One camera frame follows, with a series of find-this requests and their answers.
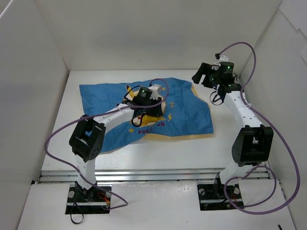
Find blue yellow cartoon pillowcase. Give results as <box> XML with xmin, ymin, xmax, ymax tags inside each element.
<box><xmin>79</xmin><ymin>77</ymin><xmax>214</xmax><ymax>155</ymax></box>

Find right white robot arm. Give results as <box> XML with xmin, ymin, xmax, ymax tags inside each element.
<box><xmin>192</xmin><ymin>61</ymin><xmax>274</xmax><ymax>197</ymax></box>

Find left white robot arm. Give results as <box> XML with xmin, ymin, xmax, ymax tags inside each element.
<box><xmin>69</xmin><ymin>84</ymin><xmax>166</xmax><ymax>201</ymax></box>

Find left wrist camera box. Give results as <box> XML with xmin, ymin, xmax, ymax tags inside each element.
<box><xmin>149</xmin><ymin>84</ymin><xmax>162</xmax><ymax>100</ymax></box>

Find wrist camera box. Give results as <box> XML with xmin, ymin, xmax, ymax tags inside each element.
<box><xmin>149</xmin><ymin>84</ymin><xmax>162</xmax><ymax>100</ymax></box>
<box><xmin>214</xmin><ymin>53</ymin><xmax>229</xmax><ymax>65</ymax></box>

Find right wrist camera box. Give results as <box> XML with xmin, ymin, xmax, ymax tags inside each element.
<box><xmin>214</xmin><ymin>53</ymin><xmax>229</xmax><ymax>65</ymax></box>

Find aluminium frame rail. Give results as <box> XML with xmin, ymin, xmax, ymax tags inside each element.
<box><xmin>38</xmin><ymin>70</ymin><xmax>274</xmax><ymax>184</ymax></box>

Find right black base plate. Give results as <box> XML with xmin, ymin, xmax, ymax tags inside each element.
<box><xmin>197</xmin><ymin>184</ymin><xmax>244</xmax><ymax>211</ymax></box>

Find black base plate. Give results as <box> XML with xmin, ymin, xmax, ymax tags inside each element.
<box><xmin>197</xmin><ymin>184</ymin><xmax>244</xmax><ymax>211</ymax></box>
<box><xmin>65</xmin><ymin>186</ymin><xmax>111</xmax><ymax>215</ymax></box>

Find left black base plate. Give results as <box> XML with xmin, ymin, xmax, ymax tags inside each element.
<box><xmin>65</xmin><ymin>186</ymin><xmax>111</xmax><ymax>215</ymax></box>

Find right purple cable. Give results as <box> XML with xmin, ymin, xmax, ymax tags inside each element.
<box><xmin>215</xmin><ymin>42</ymin><xmax>301</xmax><ymax>215</ymax></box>

